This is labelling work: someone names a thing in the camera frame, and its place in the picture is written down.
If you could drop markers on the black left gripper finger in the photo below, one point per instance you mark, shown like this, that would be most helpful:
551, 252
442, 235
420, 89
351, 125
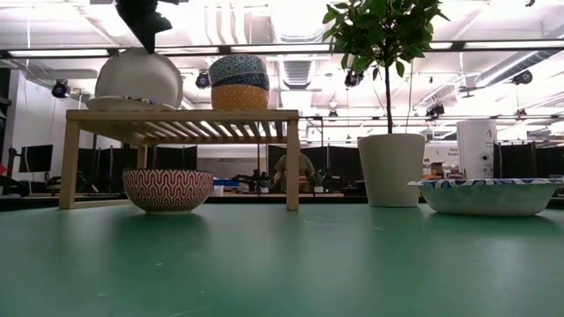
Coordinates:
143, 19

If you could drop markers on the blue white paper bowl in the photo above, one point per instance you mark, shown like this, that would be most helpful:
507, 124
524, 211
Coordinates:
138, 77
132, 104
487, 198

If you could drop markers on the orange-inside blue patterned bowl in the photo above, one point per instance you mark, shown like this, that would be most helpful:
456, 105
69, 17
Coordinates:
238, 64

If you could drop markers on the blue-inside orange ceramic bowl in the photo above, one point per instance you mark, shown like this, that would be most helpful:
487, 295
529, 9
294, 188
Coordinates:
240, 99

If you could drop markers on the slatted wooden shelf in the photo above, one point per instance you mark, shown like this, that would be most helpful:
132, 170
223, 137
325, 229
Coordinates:
176, 115

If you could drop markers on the black ceiling spotlight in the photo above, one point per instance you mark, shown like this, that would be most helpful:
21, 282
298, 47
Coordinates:
60, 89
523, 77
352, 79
202, 80

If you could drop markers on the black computer monitor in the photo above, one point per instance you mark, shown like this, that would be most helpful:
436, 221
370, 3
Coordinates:
35, 158

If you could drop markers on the person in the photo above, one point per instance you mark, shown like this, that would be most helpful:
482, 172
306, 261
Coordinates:
294, 169

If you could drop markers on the small background potted plant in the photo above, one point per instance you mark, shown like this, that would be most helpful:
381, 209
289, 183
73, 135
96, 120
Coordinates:
318, 180

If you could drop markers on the green leafy plant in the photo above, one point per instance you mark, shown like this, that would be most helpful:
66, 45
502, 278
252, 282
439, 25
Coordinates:
383, 31

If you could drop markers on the green table mat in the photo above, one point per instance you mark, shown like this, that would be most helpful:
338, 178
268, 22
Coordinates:
282, 264

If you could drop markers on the white plant pot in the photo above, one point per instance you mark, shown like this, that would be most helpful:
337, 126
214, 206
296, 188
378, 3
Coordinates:
390, 171

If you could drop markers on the white cylindrical appliance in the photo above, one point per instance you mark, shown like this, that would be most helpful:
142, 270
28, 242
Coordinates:
477, 147

